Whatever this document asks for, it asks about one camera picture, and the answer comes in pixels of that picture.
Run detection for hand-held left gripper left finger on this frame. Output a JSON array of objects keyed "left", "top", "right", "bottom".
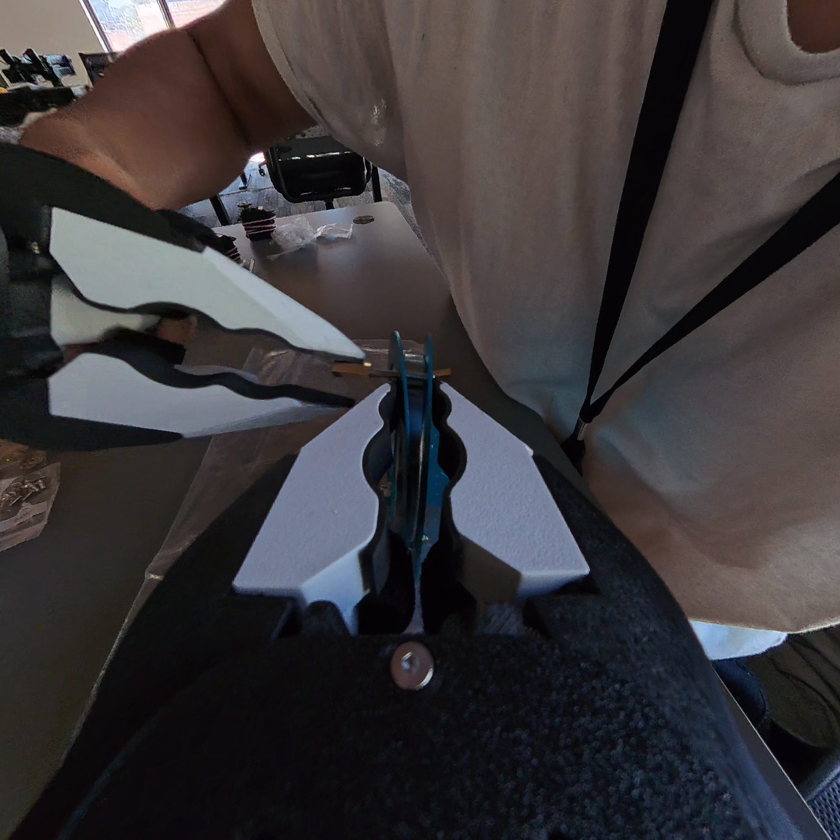
[{"left": 234, "top": 384, "right": 416, "bottom": 634}]

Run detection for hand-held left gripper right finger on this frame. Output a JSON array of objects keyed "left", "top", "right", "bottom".
[{"left": 420, "top": 382, "right": 591, "bottom": 634}]

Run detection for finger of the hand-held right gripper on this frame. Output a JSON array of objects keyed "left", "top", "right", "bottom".
[
  {"left": 46, "top": 344, "right": 358, "bottom": 437},
  {"left": 48, "top": 207, "right": 368, "bottom": 363}
]

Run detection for blue round turntable assembly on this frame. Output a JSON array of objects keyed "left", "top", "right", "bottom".
[{"left": 379, "top": 330, "right": 454, "bottom": 549}]

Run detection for person's right forearm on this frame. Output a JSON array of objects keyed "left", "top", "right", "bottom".
[{"left": 20, "top": 0, "right": 316, "bottom": 212}]

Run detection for grey desk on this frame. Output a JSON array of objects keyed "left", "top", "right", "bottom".
[{"left": 0, "top": 200, "right": 828, "bottom": 840}]

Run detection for black servo motor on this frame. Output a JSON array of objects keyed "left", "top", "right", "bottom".
[{"left": 238, "top": 203, "right": 280, "bottom": 242}]

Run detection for clear plastic bag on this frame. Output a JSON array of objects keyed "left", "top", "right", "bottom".
[{"left": 144, "top": 338, "right": 434, "bottom": 578}]

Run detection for pile of small hardware bags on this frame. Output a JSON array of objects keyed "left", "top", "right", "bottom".
[{"left": 0, "top": 440, "right": 61, "bottom": 552}]

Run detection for dark equipment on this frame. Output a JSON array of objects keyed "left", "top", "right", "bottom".
[{"left": 0, "top": 49, "right": 80, "bottom": 126}]

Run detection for office window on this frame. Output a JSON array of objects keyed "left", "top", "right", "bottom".
[{"left": 79, "top": 0, "right": 227, "bottom": 53}]

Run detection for black chest strap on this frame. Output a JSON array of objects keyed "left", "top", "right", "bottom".
[{"left": 561, "top": 0, "right": 840, "bottom": 473}]

